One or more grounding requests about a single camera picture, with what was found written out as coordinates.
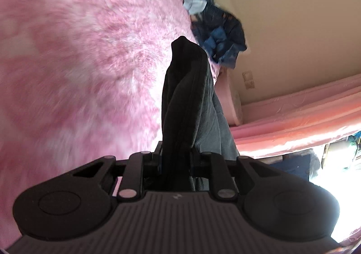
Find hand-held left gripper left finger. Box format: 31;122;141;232
73;141;164;201

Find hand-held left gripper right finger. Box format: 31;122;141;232
190;149;285;201

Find black pants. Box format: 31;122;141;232
161;36;240;193

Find pink bin with white lid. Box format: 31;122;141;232
216;69;243;127

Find pink curtain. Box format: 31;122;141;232
230;73;361;158

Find pink floral blanket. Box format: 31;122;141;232
0;0;223;206

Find blue jeans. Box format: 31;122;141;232
190;0;249;70

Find light blue cloth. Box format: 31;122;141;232
183;0;209;15

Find beige wall socket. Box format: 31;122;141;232
243;70;256;89

